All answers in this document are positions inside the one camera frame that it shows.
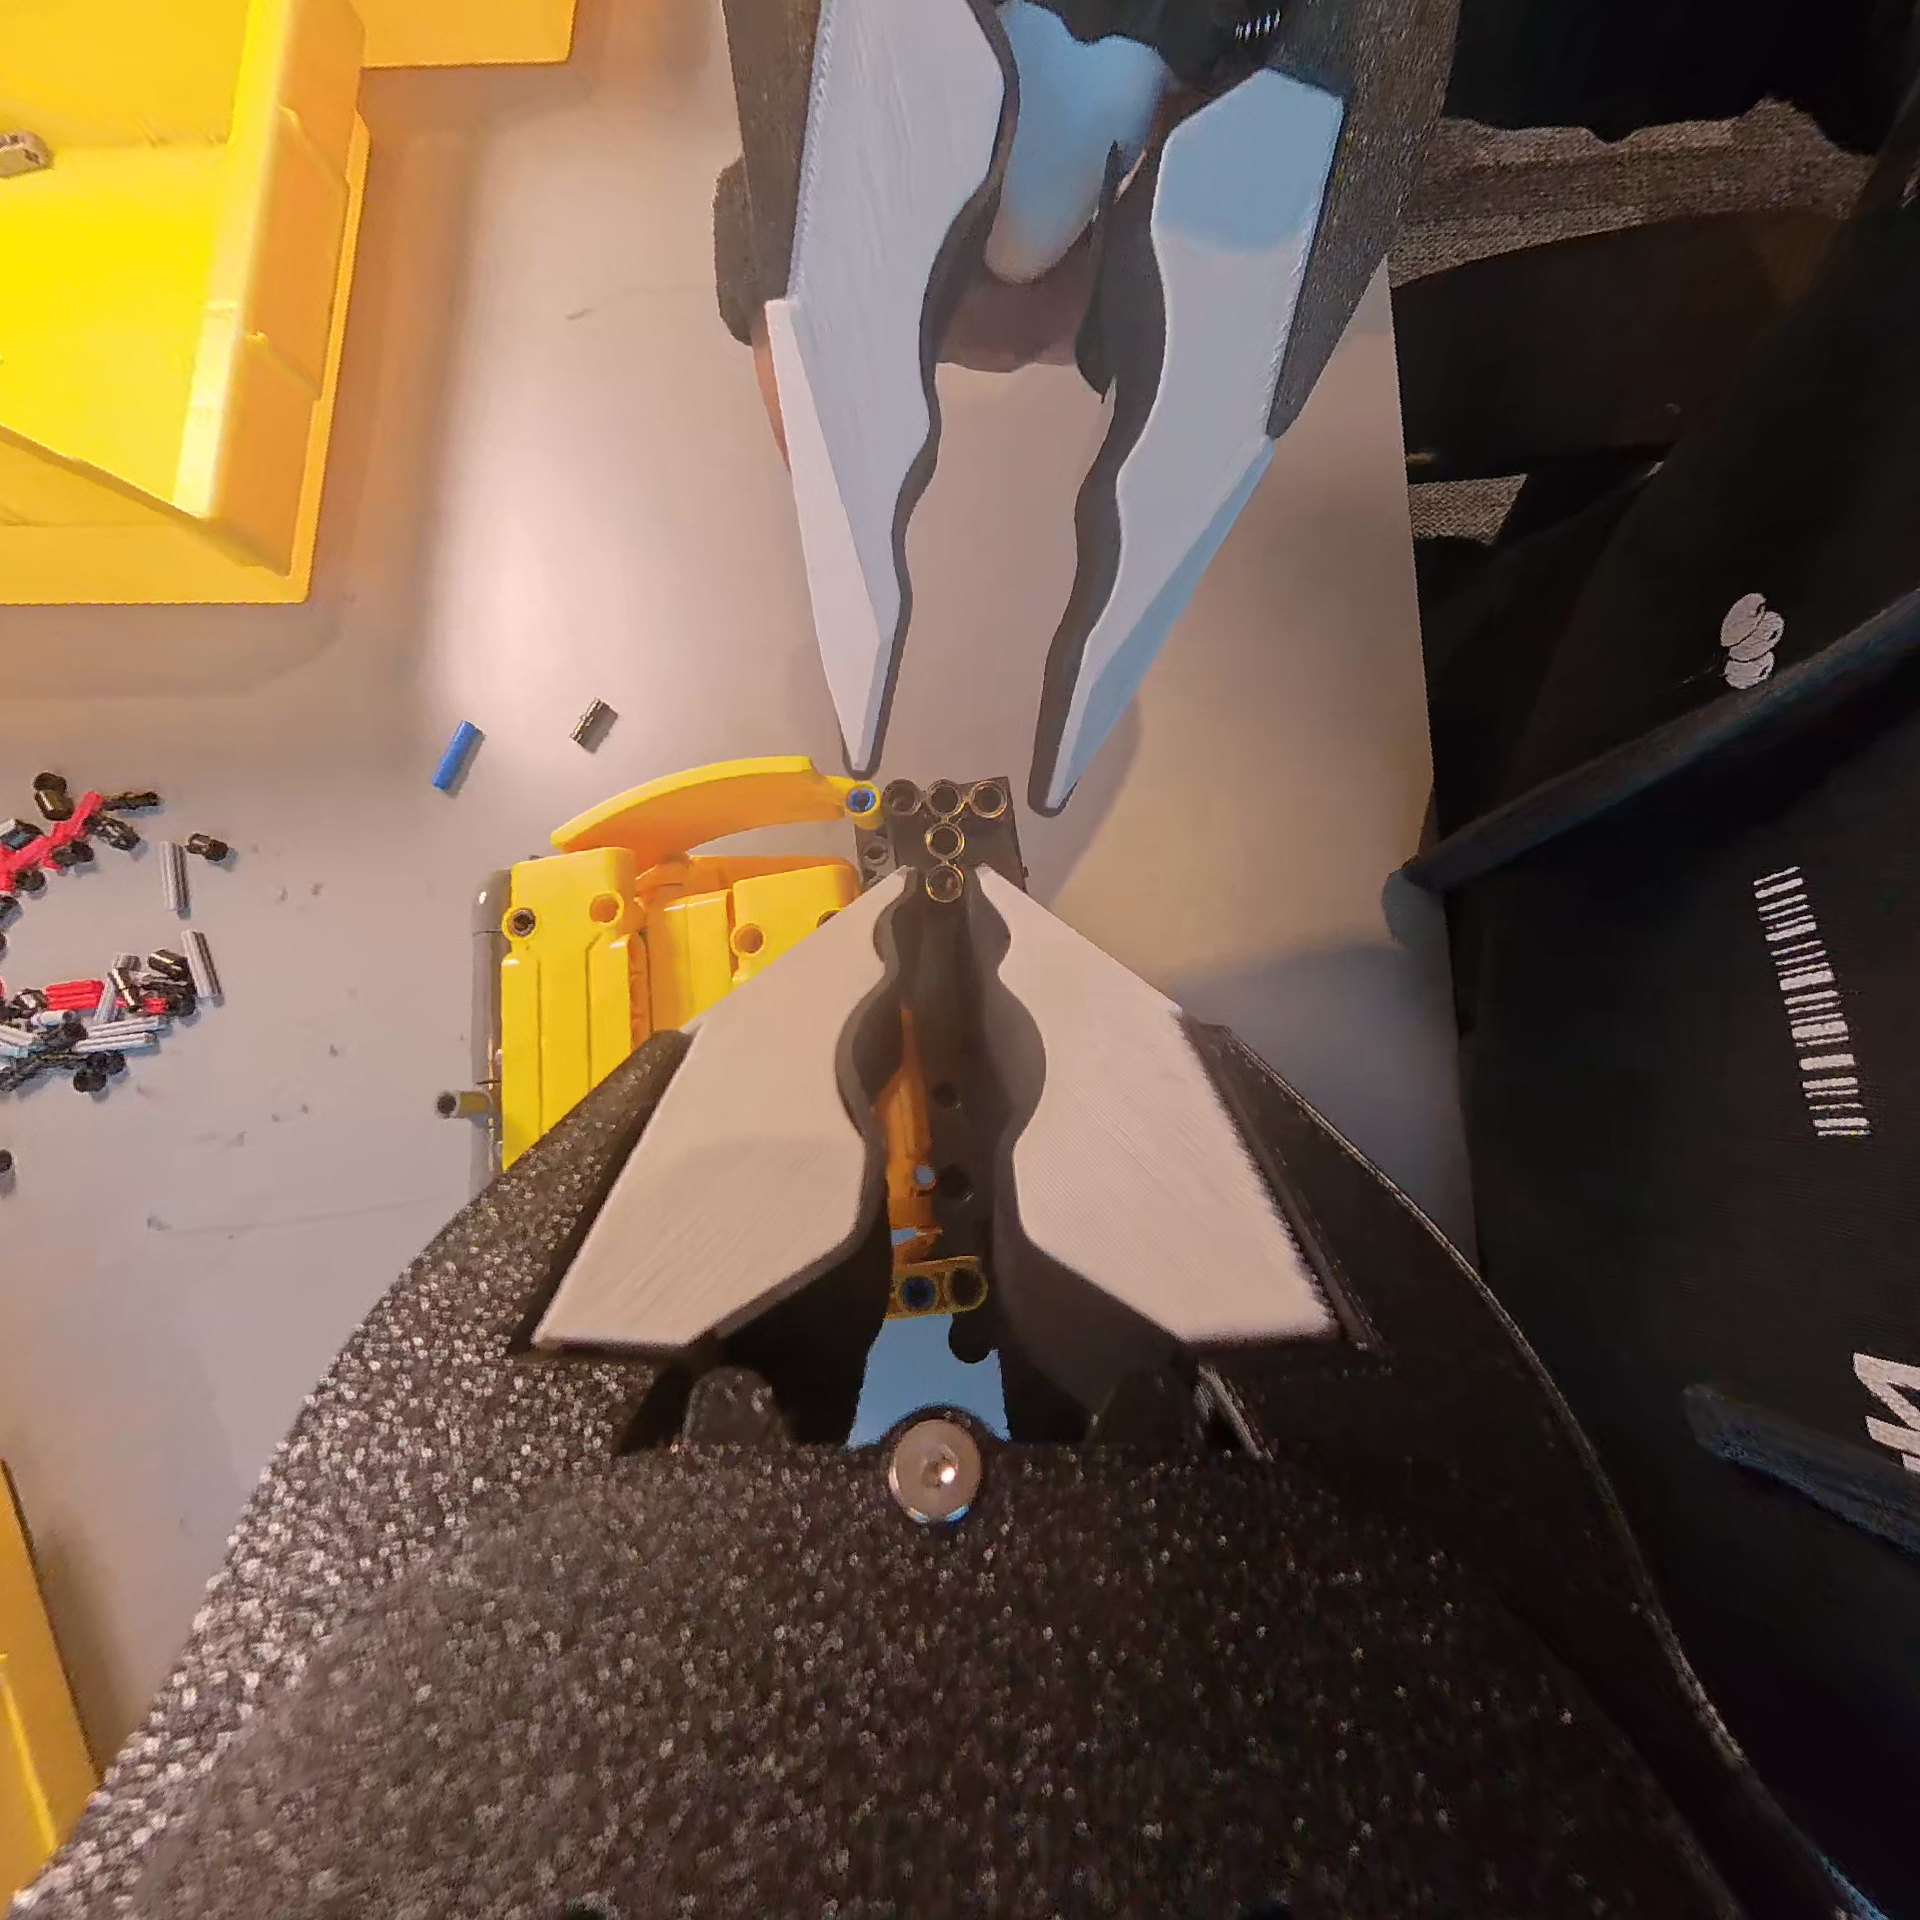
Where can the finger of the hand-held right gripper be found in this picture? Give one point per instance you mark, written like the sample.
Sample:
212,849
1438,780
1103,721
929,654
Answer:
1218,331
873,271

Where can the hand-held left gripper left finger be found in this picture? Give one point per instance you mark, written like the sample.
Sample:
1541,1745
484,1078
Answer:
721,1201

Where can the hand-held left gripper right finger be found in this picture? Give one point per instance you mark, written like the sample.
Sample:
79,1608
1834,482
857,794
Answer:
1171,1201

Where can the yellow toy brick vehicle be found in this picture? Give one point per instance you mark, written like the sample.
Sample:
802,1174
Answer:
603,960

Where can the black holed brick beam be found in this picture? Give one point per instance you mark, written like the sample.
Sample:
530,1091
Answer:
947,842

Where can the small blue brick pin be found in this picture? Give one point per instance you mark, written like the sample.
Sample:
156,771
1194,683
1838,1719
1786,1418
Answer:
461,754

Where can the grey desk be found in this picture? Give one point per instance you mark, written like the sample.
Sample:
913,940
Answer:
540,510

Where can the yellow plastic bin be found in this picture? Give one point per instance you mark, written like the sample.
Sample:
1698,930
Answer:
37,1680
151,331
467,25

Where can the small black brick pin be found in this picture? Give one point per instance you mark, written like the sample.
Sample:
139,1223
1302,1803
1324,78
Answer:
597,723

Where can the pile of small brick pieces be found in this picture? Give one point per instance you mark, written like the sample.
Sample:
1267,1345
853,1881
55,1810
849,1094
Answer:
93,990

